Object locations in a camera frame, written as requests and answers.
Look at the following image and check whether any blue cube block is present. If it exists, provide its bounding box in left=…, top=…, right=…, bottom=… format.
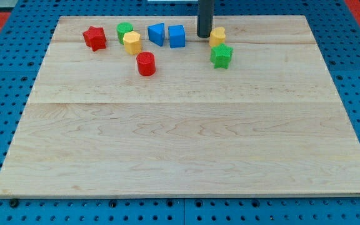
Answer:
left=168, top=25, right=186, bottom=48

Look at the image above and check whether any blue triangle block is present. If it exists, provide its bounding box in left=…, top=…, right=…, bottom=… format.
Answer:
left=147, top=22, right=165, bottom=47

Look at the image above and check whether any red cylinder block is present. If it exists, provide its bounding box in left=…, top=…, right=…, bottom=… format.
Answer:
left=136, top=51, right=156, bottom=76

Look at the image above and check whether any green star block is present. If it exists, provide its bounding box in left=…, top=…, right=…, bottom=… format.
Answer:
left=210, top=43, right=233, bottom=69

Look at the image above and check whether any yellow heart block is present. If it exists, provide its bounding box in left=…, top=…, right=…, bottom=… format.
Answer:
left=209, top=27, right=226, bottom=47

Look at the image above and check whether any yellow hexagon block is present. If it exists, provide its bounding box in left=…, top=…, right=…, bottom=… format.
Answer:
left=123, top=31, right=142, bottom=55

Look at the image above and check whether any light wooden board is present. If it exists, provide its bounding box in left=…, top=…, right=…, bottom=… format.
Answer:
left=0, top=16, right=360, bottom=199

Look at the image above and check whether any green cylinder block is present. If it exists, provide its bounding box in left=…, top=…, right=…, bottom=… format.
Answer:
left=116, top=22, right=133, bottom=45

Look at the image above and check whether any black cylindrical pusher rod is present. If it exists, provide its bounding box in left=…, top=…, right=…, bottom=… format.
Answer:
left=197, top=0, right=214, bottom=38

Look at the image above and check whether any red star block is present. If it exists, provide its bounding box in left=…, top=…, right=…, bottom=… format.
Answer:
left=82, top=26, right=106, bottom=51

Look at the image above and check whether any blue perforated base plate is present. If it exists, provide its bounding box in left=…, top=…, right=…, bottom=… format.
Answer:
left=0, top=1, right=360, bottom=224

